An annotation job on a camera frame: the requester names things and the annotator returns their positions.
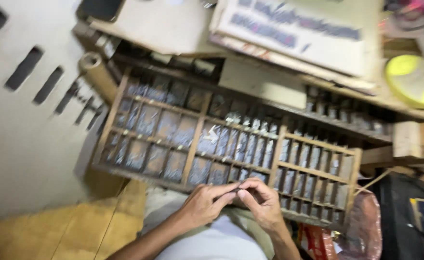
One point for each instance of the person's right hand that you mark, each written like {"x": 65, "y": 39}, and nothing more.
{"x": 264, "y": 206}

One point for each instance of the person's left hand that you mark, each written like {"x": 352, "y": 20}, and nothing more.
{"x": 197, "y": 206}

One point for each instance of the person's white shirt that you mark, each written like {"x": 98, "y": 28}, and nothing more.
{"x": 212, "y": 234}

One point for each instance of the metal type pieces in tray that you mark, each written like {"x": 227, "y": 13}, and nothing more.
{"x": 212, "y": 141}

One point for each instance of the wooden type case tray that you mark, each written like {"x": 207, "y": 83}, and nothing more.
{"x": 226, "y": 144}

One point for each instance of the red and clear plastic bag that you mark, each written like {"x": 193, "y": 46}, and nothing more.
{"x": 345, "y": 234}

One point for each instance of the white paper sheet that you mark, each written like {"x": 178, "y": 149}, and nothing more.
{"x": 262, "y": 81}

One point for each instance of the cardboard tube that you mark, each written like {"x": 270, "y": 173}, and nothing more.
{"x": 98, "y": 74}

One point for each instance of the wooden block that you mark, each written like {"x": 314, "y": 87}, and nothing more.
{"x": 418, "y": 141}

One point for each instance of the printed white cardboard sign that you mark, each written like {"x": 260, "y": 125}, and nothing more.
{"x": 291, "y": 32}

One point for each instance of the beige cardboard sheet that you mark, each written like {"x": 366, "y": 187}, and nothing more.
{"x": 161, "y": 25}

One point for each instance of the white slotted metal panel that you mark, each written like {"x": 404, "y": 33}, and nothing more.
{"x": 27, "y": 108}

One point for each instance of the yellow round container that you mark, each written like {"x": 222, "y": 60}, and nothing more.
{"x": 416, "y": 81}

